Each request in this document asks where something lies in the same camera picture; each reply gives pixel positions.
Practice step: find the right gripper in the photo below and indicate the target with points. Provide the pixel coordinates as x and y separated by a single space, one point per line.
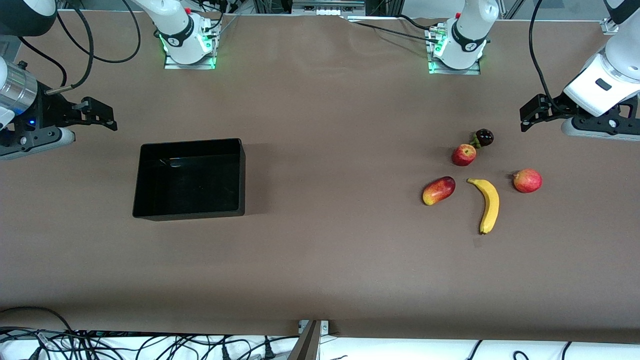
49 110

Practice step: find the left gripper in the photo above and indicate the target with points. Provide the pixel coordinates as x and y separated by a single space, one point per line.
556 108

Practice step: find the small red apple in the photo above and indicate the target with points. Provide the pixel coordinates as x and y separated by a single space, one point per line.
463 155

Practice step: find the yellow banana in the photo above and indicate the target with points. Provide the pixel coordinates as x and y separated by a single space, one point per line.
491 205

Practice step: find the black plastic box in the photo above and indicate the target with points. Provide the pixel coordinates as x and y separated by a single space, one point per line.
190 180

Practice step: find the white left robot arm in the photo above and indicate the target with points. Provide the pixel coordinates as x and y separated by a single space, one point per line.
470 20

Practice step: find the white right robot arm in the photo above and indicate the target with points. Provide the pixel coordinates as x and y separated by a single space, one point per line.
172 22

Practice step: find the red apple right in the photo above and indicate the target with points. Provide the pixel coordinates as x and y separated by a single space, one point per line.
528 181

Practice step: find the dark purple mangosteen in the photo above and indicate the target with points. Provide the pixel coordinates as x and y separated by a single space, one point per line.
484 136

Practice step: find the red yellow mango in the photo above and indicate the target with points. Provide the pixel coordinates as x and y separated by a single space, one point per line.
439 190

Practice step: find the white power strip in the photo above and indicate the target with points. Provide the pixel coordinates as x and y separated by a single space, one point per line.
327 11

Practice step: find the black power plug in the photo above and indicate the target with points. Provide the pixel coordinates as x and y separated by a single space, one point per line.
269 353
226 354

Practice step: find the brown table mat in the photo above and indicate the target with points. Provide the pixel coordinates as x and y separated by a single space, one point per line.
320 275

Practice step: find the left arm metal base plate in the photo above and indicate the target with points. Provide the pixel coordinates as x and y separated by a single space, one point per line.
475 71

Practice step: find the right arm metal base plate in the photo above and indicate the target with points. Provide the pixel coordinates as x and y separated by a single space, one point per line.
172 66

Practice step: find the silver table edge bracket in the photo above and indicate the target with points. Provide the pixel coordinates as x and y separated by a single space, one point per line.
324 327

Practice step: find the dark grey metal post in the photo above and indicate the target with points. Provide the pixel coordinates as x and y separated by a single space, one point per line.
307 345

